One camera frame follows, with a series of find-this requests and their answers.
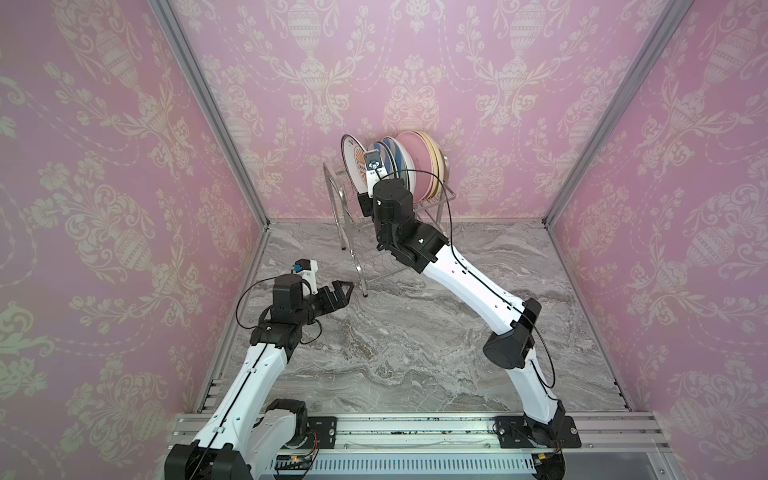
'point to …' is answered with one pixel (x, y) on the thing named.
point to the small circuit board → (295, 464)
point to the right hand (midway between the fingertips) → (382, 174)
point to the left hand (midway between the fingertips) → (343, 290)
